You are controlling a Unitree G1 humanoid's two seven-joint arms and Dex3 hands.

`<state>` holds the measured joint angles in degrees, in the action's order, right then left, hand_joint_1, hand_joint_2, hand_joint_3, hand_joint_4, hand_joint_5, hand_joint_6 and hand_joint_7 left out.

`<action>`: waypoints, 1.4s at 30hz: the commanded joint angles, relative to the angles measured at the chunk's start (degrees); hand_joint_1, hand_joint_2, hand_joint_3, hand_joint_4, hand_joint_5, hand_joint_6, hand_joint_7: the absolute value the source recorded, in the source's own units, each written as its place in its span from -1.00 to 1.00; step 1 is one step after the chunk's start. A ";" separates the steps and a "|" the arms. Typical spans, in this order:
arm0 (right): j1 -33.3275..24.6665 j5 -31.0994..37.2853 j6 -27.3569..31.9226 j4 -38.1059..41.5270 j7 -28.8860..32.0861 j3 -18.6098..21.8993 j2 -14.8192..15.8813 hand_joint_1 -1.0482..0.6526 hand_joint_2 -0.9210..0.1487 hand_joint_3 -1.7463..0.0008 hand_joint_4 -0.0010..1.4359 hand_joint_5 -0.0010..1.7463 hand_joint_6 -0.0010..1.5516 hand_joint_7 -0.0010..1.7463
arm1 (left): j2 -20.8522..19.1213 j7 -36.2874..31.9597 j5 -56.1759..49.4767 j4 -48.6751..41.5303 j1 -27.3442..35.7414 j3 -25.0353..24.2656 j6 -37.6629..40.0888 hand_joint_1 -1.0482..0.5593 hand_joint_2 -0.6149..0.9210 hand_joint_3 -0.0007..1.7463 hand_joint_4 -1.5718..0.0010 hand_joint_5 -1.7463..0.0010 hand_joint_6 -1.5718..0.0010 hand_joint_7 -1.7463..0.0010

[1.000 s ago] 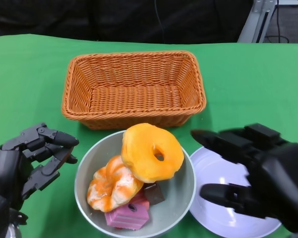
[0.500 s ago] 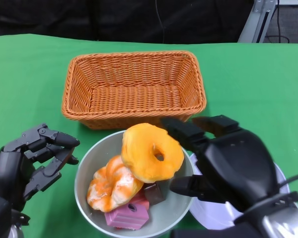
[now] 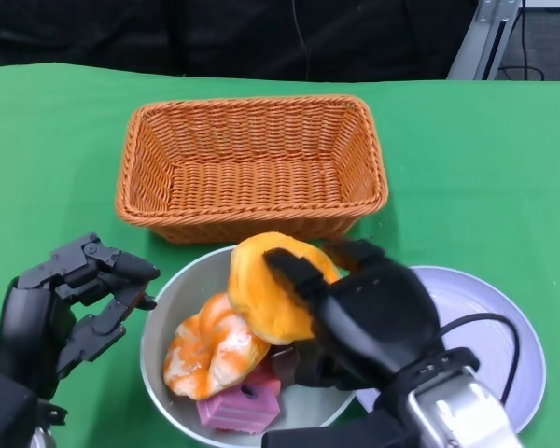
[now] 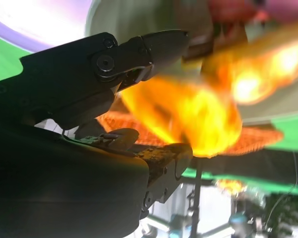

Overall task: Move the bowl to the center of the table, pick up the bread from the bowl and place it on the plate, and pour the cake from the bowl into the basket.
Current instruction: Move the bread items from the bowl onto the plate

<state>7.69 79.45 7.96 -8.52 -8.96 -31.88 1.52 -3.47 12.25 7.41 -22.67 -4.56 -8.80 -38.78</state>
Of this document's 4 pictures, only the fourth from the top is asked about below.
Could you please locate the green tablecloth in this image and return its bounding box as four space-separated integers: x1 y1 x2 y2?
0 42 298 196

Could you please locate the orange wicker basket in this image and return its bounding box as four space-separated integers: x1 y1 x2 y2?
96 111 285 158

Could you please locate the orange ring-shaped bread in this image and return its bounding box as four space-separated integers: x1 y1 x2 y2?
120 76 244 158

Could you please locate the red strawberry cake piece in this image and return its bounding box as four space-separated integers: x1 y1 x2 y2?
207 0 266 24

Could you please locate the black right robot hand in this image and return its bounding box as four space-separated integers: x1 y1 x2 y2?
0 29 193 238

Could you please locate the brown chocolate cake slice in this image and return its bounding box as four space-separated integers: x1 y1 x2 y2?
182 33 216 61

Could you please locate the pink cake slice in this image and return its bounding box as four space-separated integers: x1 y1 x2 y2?
263 0 298 24

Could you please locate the orange white twisted bread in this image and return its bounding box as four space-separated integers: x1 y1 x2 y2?
201 18 298 106

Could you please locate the lavender round plate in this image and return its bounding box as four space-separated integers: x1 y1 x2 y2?
0 0 95 54

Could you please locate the pale grey-green bowl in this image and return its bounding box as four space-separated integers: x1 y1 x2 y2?
85 0 298 126

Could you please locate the black light stand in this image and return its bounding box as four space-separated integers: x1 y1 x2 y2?
187 158 203 238

